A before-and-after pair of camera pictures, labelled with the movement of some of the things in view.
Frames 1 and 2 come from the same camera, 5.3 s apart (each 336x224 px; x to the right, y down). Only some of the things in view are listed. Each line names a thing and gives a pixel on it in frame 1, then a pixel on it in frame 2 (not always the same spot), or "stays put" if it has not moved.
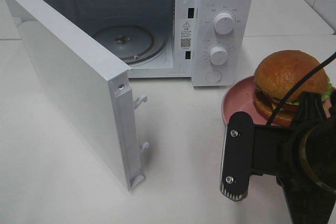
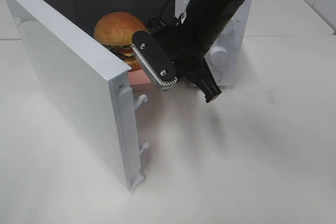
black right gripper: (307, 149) to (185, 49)
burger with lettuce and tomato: (278, 78) to (114, 31)
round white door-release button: (213, 76) stays put
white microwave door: (98, 86) stays put
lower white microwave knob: (218, 55) stays put
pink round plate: (238, 96) to (138, 78)
